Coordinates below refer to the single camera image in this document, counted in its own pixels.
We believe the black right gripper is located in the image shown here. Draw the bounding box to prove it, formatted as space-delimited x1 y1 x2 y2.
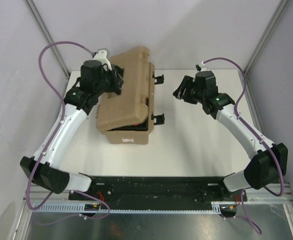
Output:
173 75 205 105

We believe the tan plastic tool box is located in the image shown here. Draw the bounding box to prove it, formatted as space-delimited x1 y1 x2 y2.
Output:
96 46 165 145

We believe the black tool box tray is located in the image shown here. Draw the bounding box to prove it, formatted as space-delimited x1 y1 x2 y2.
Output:
111 119 149 132

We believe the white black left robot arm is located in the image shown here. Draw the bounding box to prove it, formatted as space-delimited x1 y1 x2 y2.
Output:
20 60 124 200

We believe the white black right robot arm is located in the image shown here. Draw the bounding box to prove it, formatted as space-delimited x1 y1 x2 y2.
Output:
173 70 288 201

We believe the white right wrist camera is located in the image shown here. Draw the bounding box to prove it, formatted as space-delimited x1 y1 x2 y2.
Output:
195 61 210 72

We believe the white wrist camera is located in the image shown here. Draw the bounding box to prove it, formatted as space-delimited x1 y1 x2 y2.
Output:
92 48 112 71
195 61 210 72

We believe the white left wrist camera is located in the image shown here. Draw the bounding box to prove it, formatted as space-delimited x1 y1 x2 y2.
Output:
92 48 112 71

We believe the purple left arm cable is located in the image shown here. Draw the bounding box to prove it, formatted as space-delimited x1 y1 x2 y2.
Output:
25 41 111 225

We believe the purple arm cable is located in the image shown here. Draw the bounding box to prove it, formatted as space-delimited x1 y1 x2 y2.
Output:
201 57 287 236
25 41 111 225

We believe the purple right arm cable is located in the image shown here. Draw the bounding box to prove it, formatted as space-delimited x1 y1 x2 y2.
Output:
201 57 287 236

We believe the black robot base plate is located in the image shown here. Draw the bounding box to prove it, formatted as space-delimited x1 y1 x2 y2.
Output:
69 176 242 202

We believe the left aluminium frame post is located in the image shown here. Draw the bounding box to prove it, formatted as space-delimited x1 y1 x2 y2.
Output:
23 0 71 79

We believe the aluminium frame post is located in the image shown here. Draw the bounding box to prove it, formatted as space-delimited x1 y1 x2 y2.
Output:
23 0 71 79
243 0 291 75

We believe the right aluminium frame post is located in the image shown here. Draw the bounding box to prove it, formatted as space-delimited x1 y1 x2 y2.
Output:
243 0 291 75

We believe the grey slotted cable duct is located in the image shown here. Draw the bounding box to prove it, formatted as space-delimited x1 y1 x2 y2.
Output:
37 202 237 214

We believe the aluminium frame rail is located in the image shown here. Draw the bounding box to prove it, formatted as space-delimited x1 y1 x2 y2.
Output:
29 183 293 204

